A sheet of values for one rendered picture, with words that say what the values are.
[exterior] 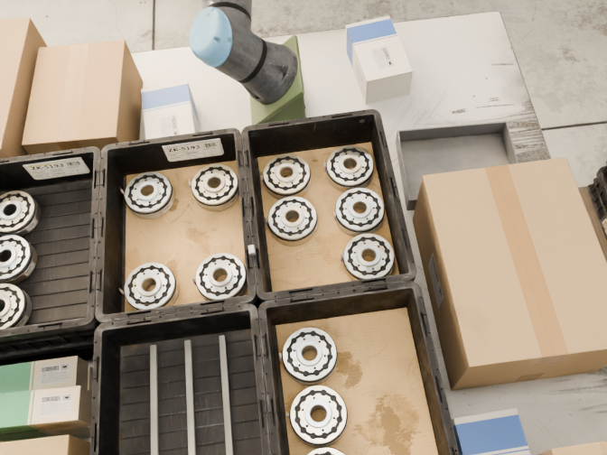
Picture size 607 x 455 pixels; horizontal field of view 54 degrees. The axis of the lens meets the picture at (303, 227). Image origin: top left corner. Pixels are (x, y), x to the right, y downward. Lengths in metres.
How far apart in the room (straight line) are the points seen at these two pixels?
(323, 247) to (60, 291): 0.55
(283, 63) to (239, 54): 0.12
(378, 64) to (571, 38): 1.45
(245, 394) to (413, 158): 0.72
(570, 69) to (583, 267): 1.64
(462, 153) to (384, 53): 0.33
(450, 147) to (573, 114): 1.15
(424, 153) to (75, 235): 0.84
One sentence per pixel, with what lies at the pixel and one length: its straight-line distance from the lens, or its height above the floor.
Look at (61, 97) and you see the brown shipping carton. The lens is 1.58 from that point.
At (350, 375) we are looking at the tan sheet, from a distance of 1.16.
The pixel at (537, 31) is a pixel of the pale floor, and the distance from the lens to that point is 2.89.
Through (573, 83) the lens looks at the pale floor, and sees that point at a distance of 2.74.
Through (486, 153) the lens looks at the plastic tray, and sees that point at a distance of 1.56.
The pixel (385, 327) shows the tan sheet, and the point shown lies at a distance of 1.19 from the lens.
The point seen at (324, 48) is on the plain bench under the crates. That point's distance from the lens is 1.74.
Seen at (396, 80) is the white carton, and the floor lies 0.77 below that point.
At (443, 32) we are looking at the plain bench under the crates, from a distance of 1.80.
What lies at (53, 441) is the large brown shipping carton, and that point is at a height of 0.90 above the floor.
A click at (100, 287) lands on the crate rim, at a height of 0.92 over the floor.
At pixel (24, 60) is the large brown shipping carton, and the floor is 0.88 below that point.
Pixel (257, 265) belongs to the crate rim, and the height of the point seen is 0.92.
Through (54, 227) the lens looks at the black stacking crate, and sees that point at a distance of 1.42.
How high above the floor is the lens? 1.96
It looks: 63 degrees down
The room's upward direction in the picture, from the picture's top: 7 degrees counter-clockwise
